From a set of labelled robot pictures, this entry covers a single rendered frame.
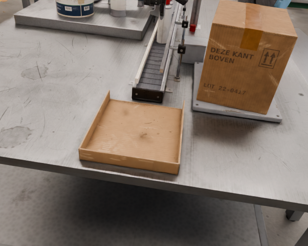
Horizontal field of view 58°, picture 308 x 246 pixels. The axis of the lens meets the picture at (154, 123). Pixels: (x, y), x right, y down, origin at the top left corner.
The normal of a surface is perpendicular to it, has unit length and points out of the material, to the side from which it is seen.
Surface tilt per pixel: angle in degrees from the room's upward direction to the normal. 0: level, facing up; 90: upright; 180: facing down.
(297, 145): 0
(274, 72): 90
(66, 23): 90
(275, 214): 0
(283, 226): 0
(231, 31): 90
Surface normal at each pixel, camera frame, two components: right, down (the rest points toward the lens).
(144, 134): 0.08, -0.79
